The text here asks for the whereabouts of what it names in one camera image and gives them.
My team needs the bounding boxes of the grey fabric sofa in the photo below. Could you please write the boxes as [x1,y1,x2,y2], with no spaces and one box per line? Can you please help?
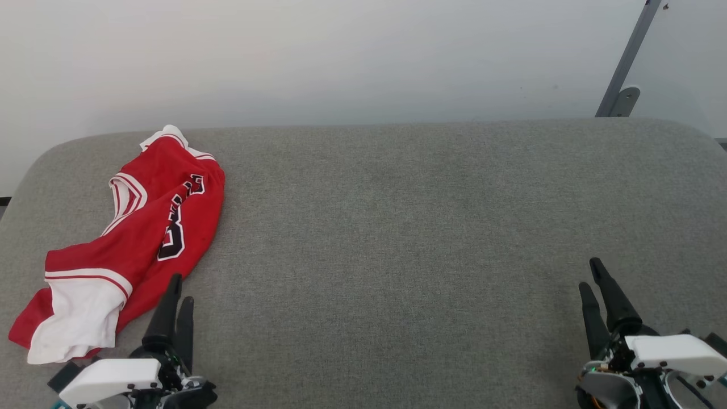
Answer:
[0,118,727,409]

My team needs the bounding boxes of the red and white basketball jersey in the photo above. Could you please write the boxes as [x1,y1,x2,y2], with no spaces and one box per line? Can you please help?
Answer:
[9,125,226,365]

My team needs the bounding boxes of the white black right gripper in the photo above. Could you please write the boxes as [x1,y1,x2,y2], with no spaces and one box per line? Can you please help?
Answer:
[576,258,727,409]

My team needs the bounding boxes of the grey metal post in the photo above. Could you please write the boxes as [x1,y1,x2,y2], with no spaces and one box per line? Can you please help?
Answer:
[595,0,663,118]

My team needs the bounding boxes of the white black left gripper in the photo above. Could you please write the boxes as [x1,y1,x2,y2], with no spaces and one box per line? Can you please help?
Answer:
[48,274,218,409]

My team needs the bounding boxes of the grey metal post bracket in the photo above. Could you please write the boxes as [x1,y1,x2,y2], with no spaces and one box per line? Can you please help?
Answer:
[611,85,641,118]

